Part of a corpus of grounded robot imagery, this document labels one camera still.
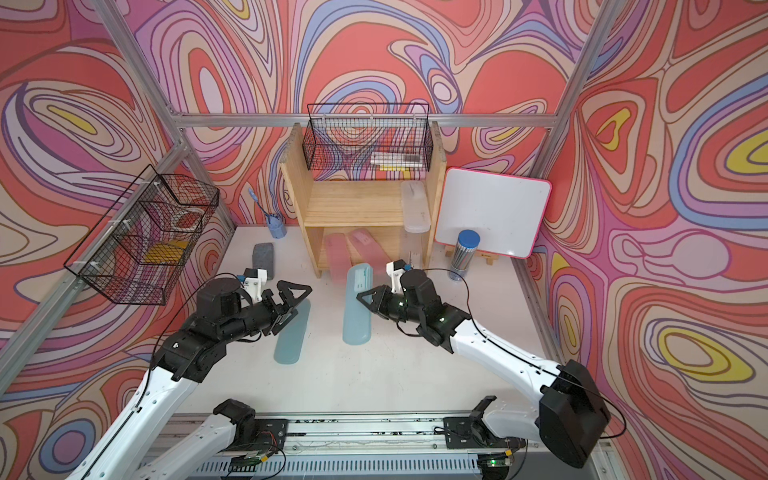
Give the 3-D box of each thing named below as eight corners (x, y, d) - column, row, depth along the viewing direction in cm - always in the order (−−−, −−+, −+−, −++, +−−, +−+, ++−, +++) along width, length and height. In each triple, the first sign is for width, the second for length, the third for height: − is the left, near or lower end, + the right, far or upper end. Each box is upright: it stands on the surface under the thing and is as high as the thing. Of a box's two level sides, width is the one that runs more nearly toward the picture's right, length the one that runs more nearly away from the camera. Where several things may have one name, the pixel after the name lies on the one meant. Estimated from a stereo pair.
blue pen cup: (271, 240, 118) (263, 222, 111) (274, 230, 122) (267, 213, 115) (284, 240, 118) (277, 222, 111) (286, 230, 122) (280, 213, 115)
